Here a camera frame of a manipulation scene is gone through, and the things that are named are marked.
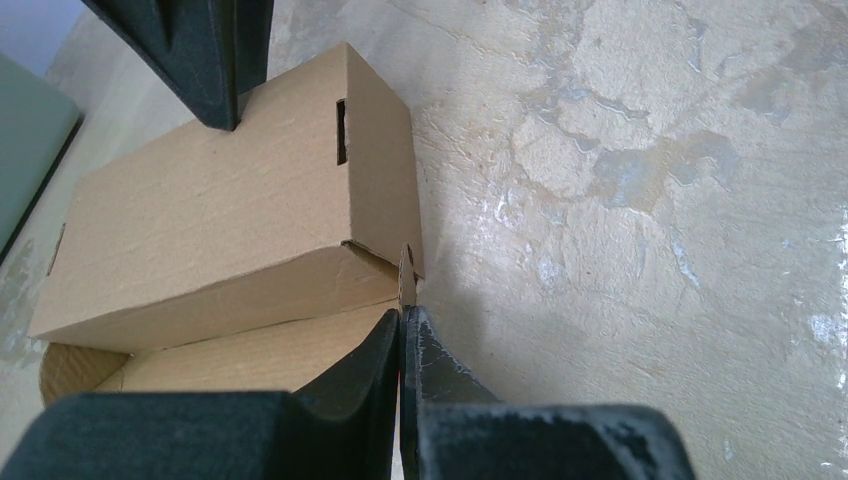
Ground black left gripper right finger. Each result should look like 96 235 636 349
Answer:
399 306 695 479

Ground brown cardboard box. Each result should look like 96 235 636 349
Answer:
29 43 425 405

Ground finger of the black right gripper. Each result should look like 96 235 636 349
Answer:
85 0 274 131

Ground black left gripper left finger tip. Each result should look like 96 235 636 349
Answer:
1 309 400 479

